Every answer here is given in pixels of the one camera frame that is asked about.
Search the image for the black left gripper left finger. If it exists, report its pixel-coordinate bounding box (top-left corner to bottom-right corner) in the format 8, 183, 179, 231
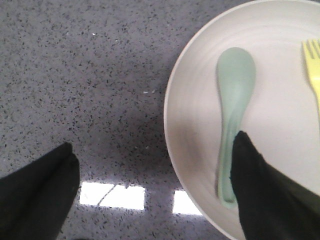
0, 142, 80, 240

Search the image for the beige round plate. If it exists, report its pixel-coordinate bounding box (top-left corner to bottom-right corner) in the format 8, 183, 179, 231
164, 0, 320, 240

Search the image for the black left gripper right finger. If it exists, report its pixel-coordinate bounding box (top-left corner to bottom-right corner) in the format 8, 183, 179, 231
230, 131, 320, 240

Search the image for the sage green spoon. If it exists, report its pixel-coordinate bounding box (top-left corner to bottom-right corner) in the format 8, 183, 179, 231
216, 47, 256, 209

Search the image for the yellow plastic fork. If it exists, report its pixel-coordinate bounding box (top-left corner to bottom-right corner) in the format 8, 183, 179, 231
302, 38, 320, 121

